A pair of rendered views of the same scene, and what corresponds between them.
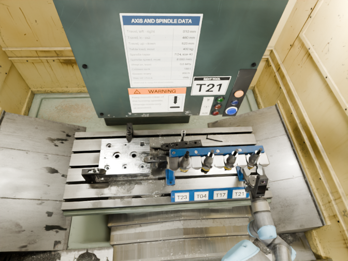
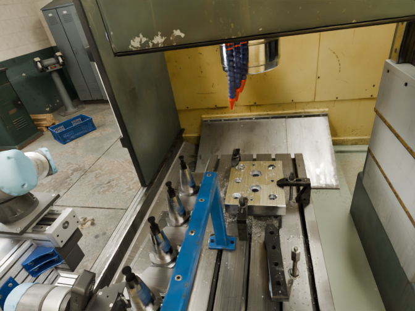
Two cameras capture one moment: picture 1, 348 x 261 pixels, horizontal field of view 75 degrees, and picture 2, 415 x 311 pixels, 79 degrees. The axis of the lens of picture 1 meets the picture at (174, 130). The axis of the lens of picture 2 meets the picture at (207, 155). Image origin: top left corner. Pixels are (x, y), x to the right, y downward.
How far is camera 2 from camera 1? 1.09 m
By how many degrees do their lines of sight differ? 75
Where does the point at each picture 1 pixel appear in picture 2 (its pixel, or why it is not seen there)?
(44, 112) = (356, 157)
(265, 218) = (36, 292)
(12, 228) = (215, 147)
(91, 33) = not seen: outside the picture
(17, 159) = (275, 136)
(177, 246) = (143, 266)
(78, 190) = (226, 162)
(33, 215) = not seen: hidden behind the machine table
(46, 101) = not seen: hidden behind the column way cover
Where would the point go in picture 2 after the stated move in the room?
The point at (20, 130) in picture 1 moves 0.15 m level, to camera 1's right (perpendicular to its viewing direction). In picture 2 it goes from (309, 131) to (308, 142)
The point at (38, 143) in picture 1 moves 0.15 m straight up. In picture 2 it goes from (297, 147) to (298, 126)
